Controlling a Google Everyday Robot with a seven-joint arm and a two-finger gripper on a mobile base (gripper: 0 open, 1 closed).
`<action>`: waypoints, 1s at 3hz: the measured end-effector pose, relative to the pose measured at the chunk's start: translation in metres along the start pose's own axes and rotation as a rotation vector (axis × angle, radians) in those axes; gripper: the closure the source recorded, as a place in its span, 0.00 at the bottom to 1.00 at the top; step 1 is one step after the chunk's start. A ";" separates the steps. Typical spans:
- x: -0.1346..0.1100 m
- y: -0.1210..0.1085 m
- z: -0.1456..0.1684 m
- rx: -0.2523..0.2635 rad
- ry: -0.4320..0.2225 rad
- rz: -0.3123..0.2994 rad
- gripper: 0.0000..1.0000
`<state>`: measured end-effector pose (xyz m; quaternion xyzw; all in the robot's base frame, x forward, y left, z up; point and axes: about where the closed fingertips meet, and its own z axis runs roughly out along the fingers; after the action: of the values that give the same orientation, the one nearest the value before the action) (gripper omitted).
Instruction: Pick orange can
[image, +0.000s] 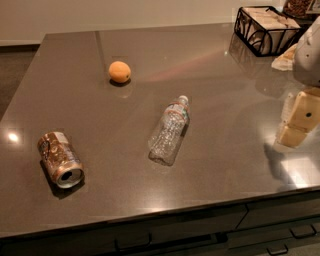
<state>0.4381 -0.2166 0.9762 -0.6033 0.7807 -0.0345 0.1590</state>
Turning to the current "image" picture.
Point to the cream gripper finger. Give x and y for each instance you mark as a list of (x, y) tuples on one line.
[(290, 137), (305, 114)]

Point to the orange soda can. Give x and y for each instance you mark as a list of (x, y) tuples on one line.
[(60, 160)]

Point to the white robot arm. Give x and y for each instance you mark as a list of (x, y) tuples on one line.
[(306, 70)]

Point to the snack bag on counter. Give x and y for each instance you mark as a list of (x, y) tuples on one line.
[(284, 62)]

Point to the dark cabinet drawers right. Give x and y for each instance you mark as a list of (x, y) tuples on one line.
[(276, 225)]

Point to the clear plastic water bottle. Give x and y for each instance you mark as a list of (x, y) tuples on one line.
[(167, 136)]

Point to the orange fruit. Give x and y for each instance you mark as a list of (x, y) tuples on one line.
[(119, 72)]

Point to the dark cabinet drawer left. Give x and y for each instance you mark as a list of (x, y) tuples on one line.
[(148, 233)]

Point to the black wire napkin basket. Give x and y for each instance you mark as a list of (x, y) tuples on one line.
[(265, 31)]

